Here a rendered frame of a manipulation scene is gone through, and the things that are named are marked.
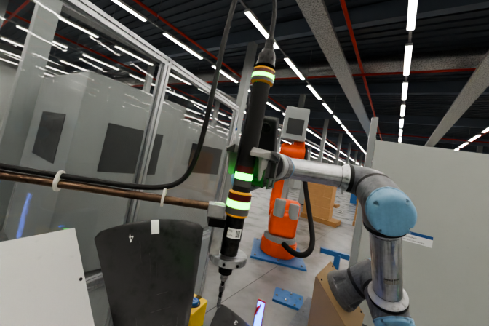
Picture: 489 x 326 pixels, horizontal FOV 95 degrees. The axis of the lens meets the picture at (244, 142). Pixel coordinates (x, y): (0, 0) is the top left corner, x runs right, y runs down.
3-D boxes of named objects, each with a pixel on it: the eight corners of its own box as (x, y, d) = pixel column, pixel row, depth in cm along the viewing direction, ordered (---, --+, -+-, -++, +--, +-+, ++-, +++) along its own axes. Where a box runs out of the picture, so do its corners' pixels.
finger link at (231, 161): (222, 175, 40) (249, 177, 47) (228, 142, 40) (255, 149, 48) (209, 171, 41) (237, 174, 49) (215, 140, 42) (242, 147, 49)
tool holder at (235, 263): (197, 266, 37) (209, 207, 38) (197, 248, 44) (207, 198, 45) (249, 271, 39) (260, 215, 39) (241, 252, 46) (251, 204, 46)
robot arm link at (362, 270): (364, 278, 98) (393, 264, 93) (375, 309, 85) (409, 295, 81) (346, 260, 97) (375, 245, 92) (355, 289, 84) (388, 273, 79)
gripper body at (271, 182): (267, 190, 46) (281, 187, 57) (275, 148, 46) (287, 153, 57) (233, 181, 49) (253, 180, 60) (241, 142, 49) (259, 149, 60)
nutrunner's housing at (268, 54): (215, 278, 39) (264, 30, 42) (213, 266, 43) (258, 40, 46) (236, 279, 40) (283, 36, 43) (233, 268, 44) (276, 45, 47)
